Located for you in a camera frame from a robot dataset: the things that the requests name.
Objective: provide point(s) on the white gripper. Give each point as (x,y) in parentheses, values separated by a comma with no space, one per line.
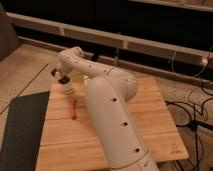
(57,74)

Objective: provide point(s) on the black eraser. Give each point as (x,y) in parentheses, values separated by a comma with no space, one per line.
(64,80)

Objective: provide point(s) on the white ceramic cup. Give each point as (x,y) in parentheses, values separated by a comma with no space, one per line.
(68,89)

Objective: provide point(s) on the white shelf rail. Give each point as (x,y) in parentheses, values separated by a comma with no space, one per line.
(124,42)

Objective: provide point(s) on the wooden board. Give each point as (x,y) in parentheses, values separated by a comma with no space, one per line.
(71,145)

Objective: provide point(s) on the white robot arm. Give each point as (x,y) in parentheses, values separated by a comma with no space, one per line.
(107,92)

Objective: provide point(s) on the white wall plug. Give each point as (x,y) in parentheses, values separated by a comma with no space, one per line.
(204,62)

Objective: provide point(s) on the dark floor mat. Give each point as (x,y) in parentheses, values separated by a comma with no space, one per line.
(22,135)

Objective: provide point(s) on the red marker pen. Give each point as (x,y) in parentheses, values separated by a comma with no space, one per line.
(73,110)

